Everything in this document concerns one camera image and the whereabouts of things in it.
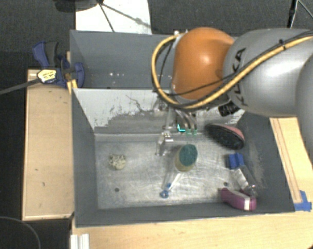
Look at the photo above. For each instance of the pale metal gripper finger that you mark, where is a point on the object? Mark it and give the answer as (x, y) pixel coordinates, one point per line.
(169, 170)
(163, 147)

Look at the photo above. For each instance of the green and yellow round sponge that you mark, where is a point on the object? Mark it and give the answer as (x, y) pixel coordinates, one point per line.
(186, 157)

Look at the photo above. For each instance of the grey metal bin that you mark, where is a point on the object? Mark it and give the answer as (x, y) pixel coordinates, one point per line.
(135, 170)

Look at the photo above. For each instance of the beige speckled lump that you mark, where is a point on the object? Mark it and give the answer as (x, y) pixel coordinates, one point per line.
(117, 161)

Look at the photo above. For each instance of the black brush with pink back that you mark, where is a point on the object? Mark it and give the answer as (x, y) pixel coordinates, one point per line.
(225, 137)

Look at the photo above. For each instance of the clear bottle with blue cap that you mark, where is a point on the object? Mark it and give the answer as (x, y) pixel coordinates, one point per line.
(235, 162)

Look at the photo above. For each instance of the purple and white tool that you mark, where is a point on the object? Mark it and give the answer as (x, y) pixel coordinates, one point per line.
(236, 198)

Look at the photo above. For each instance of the pale wood flat board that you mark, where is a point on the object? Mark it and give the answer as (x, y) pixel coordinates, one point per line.
(49, 152)

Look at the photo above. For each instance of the black cylinder on white bracket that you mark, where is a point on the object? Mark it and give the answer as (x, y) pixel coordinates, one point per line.
(227, 109)

